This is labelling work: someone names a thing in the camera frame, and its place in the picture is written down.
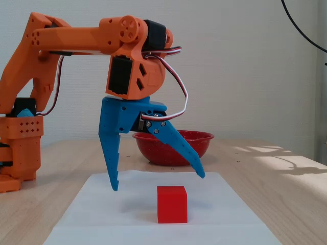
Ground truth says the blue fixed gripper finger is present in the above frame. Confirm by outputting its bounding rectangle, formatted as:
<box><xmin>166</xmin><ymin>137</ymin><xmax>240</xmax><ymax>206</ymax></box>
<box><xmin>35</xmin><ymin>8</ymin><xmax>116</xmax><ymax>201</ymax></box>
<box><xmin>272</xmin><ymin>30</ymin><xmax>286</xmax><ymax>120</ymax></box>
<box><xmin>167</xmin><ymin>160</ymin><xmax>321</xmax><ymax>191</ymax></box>
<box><xmin>98</xmin><ymin>132</ymin><xmax>121</xmax><ymax>192</ymax></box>

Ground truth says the blue gripper body black servo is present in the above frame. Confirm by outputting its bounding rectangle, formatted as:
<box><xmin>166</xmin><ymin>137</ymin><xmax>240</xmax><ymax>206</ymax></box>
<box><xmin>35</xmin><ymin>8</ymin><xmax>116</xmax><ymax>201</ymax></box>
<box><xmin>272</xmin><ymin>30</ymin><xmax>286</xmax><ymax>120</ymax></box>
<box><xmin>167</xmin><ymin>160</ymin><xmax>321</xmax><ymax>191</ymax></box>
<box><xmin>98</xmin><ymin>96</ymin><xmax>168</xmax><ymax>135</ymax></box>

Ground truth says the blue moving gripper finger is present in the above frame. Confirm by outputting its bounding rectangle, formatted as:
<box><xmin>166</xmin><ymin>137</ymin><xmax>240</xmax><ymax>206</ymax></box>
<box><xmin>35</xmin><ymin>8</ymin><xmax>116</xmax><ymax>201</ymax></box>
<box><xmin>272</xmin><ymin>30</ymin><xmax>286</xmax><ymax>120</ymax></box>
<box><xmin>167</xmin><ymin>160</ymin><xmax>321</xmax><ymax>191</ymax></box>
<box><xmin>146</xmin><ymin>119</ymin><xmax>206</xmax><ymax>179</ymax></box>

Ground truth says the red cube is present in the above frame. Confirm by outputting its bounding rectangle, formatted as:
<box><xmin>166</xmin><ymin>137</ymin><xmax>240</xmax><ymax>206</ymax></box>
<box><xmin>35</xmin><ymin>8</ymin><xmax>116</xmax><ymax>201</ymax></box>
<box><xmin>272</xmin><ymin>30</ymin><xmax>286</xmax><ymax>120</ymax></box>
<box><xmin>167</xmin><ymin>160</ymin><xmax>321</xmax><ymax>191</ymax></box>
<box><xmin>156</xmin><ymin>185</ymin><xmax>189</xmax><ymax>225</ymax></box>

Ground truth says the red speckled bowl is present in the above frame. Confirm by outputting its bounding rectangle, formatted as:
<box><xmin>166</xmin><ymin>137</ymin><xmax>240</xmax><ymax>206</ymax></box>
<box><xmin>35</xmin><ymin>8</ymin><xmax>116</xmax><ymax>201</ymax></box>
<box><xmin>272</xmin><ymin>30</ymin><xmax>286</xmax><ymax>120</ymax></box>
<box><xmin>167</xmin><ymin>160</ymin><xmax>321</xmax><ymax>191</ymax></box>
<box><xmin>131</xmin><ymin>130</ymin><xmax>215</xmax><ymax>167</ymax></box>

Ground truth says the white paper sheet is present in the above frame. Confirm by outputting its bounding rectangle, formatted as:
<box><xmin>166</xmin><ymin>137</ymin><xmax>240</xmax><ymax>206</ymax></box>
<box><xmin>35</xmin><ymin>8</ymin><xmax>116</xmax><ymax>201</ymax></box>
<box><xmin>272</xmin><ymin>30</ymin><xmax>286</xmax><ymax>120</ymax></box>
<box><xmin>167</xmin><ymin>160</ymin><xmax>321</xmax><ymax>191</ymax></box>
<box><xmin>42</xmin><ymin>170</ymin><xmax>282</xmax><ymax>245</ymax></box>

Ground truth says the white red black servo cable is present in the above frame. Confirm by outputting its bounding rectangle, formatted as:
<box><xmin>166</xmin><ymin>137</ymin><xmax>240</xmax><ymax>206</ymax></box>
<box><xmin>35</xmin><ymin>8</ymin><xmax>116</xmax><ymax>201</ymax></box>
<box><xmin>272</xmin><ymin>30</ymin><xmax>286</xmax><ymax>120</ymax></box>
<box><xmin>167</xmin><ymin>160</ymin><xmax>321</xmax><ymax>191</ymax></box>
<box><xmin>141</xmin><ymin>45</ymin><xmax>189</xmax><ymax>121</ymax></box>
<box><xmin>36</xmin><ymin>54</ymin><xmax>66</xmax><ymax>116</ymax></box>

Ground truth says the thin black hanging cable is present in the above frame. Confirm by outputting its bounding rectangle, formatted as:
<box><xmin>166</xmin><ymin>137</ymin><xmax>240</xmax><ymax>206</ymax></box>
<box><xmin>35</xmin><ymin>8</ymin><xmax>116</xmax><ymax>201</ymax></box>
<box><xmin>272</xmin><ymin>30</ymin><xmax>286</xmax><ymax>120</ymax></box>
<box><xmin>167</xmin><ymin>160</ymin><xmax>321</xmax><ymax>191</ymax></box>
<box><xmin>280</xmin><ymin>0</ymin><xmax>327</xmax><ymax>54</ymax></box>

